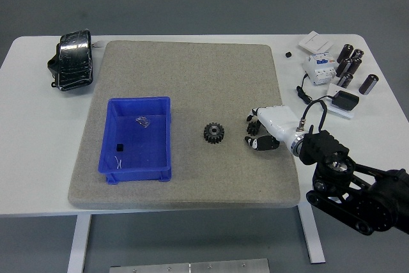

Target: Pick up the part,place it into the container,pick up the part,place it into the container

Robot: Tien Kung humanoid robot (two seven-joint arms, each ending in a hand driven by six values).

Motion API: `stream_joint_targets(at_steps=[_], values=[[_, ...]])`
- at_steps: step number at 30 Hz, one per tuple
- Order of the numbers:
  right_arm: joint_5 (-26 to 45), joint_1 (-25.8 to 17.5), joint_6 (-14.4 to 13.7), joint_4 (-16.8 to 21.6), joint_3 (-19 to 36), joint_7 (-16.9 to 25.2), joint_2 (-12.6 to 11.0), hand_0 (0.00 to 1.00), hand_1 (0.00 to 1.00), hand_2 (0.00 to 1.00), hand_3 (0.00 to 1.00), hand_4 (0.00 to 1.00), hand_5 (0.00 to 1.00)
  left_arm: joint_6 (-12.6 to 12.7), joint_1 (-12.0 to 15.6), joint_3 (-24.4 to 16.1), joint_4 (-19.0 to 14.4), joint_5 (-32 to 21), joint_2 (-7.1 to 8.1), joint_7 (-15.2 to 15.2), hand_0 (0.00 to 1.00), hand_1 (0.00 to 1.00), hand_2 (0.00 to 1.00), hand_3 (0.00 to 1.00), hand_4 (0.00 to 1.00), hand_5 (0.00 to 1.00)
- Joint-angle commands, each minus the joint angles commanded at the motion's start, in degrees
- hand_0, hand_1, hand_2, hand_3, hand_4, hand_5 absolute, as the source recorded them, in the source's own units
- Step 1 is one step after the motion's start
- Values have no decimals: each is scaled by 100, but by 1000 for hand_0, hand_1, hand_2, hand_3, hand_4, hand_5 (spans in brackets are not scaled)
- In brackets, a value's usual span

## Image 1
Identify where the black plastic-wrapped device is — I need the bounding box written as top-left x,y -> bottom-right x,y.
47,29 -> 95,92

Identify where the grey-brown felt mat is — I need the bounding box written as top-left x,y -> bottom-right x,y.
67,40 -> 301,210

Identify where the large black gear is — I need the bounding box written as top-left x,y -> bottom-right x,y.
203,121 -> 226,145

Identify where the black power adapter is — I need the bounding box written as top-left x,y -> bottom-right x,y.
330,90 -> 360,113

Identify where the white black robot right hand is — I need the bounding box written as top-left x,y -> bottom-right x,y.
244,104 -> 304,152

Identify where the black adapter cable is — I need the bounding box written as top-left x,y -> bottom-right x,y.
296,73 -> 335,105

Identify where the blue plastic box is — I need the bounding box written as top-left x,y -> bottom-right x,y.
97,95 -> 173,185

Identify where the clear plastic bag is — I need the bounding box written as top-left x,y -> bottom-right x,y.
134,115 -> 151,129

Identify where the white switch plate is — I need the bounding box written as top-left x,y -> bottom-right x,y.
298,31 -> 333,54

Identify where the grey metal plate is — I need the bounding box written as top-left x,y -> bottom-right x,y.
109,258 -> 270,273

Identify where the white circuit breaker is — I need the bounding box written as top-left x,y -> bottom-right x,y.
302,52 -> 337,86

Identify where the white flat plate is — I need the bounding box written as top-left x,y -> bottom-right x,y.
323,82 -> 355,120

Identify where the white table leg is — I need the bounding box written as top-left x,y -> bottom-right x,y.
66,214 -> 93,273
298,204 -> 326,264

